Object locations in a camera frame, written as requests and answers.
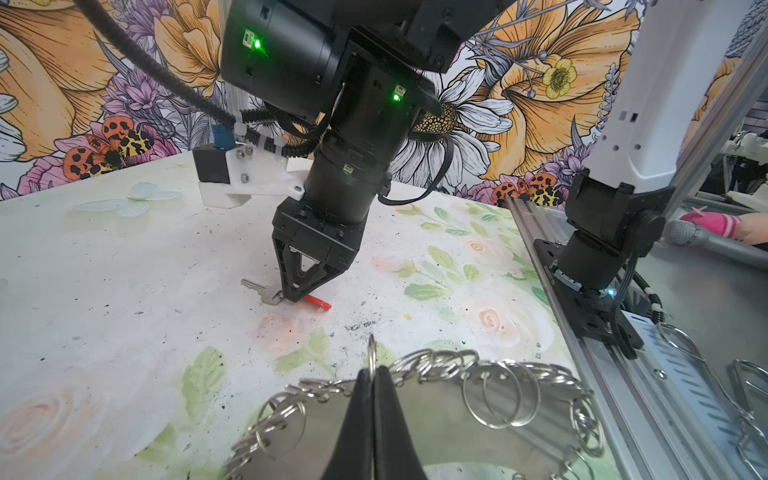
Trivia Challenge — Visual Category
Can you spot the key with red tag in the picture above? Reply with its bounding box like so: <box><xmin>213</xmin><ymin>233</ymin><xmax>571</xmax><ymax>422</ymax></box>
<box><xmin>241</xmin><ymin>278</ymin><xmax>332</xmax><ymax>311</ymax></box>

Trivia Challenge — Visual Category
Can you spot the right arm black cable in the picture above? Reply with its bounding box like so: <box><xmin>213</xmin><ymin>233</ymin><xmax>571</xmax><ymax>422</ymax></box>
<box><xmin>71</xmin><ymin>0</ymin><xmax>319</xmax><ymax>160</ymax></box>

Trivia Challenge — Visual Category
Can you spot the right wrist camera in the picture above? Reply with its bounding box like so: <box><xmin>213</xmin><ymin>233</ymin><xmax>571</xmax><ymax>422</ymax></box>
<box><xmin>192</xmin><ymin>125</ymin><xmax>312</xmax><ymax>209</ymax></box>

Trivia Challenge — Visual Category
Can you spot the pink object behind rail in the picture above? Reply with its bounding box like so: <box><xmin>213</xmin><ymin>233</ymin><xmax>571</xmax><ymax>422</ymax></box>
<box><xmin>681</xmin><ymin>209</ymin><xmax>767</xmax><ymax>249</ymax></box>

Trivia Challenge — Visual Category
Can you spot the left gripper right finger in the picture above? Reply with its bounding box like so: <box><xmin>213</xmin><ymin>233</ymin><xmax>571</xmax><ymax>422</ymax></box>
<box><xmin>373</xmin><ymin>377</ymin><xmax>427</xmax><ymax>480</ymax></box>

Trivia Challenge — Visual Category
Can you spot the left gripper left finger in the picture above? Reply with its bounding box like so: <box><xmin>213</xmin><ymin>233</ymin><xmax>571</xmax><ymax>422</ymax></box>
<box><xmin>321</xmin><ymin>369</ymin><xmax>374</xmax><ymax>480</ymax></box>

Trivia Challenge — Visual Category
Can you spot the aluminium front rail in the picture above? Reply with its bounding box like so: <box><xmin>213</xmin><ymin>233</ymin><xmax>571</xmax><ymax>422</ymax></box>
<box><xmin>506</xmin><ymin>196</ymin><xmax>768</xmax><ymax>480</ymax></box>

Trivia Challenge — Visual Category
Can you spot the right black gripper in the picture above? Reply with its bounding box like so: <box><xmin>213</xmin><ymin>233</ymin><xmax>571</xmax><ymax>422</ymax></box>
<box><xmin>272</xmin><ymin>60</ymin><xmax>438</xmax><ymax>302</ymax></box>

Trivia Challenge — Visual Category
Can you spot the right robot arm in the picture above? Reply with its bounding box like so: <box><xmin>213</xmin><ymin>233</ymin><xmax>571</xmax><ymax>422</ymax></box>
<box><xmin>221</xmin><ymin>1</ymin><xmax>750</xmax><ymax>302</ymax></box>

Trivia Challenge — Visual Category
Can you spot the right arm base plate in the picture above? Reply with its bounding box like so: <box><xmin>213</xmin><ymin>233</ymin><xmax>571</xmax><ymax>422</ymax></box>
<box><xmin>533</xmin><ymin>239</ymin><xmax>644</xmax><ymax>360</ymax></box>

